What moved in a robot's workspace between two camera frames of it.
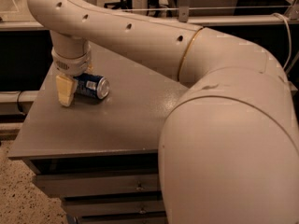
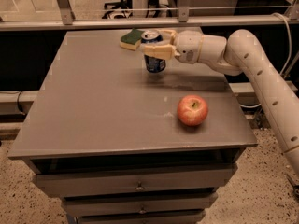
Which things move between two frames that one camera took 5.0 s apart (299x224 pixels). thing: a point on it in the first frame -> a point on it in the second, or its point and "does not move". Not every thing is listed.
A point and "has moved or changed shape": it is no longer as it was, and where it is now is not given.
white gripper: (72, 66) -> (188, 47)
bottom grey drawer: (146, 217) does not move
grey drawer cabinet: (100, 159) does not move
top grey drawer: (100, 184) does not move
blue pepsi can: (90, 85) has moved or changed shape
